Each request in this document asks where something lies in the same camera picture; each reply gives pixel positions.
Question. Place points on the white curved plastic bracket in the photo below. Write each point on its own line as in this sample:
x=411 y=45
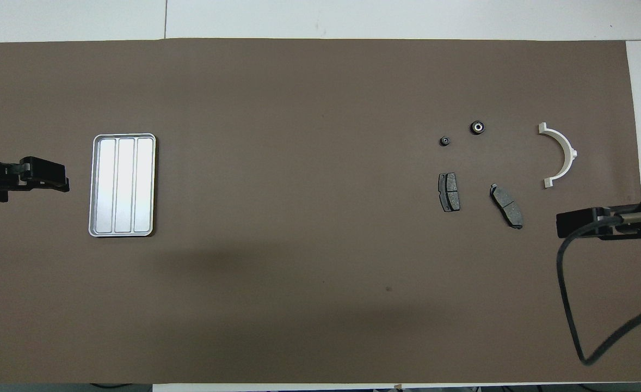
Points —
x=566 y=147

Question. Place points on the dark rectangular brake pad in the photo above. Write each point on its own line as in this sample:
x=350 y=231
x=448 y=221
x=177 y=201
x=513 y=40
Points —
x=449 y=193

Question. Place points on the brown table mat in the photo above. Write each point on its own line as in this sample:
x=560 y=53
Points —
x=320 y=81

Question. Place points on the dark curved brake pad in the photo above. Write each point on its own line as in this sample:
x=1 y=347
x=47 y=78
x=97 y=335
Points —
x=508 y=207

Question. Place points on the small black bearing gear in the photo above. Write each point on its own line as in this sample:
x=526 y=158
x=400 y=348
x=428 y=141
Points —
x=445 y=141

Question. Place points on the large black bearing gear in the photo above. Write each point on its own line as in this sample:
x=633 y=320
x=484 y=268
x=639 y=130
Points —
x=478 y=127

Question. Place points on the silver metal tray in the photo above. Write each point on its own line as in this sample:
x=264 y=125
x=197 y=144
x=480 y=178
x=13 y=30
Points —
x=124 y=190

